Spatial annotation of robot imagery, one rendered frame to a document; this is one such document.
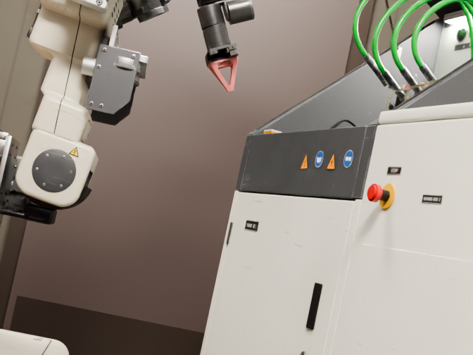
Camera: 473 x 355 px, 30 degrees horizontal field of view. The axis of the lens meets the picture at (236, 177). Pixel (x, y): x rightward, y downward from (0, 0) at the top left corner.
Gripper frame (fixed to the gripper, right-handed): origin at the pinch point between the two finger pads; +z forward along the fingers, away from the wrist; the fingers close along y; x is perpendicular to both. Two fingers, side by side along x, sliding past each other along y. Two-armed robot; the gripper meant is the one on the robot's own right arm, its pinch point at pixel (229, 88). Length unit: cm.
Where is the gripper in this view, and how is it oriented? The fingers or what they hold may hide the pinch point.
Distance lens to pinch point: 206.8
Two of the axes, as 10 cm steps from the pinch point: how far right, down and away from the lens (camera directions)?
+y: -1.2, 0.5, 9.9
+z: 2.5, 9.7, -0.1
